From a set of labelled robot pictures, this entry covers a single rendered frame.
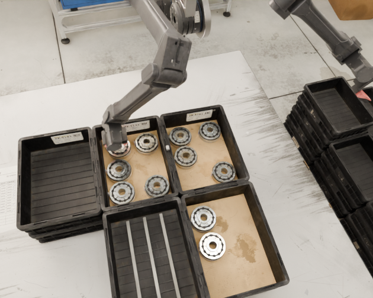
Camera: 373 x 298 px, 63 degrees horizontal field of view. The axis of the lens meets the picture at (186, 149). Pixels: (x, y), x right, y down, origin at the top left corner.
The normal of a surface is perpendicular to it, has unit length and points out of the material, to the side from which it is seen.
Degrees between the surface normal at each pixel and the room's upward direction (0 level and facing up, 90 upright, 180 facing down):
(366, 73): 72
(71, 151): 0
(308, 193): 0
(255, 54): 0
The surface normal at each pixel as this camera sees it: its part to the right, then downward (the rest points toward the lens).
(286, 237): 0.06, -0.51
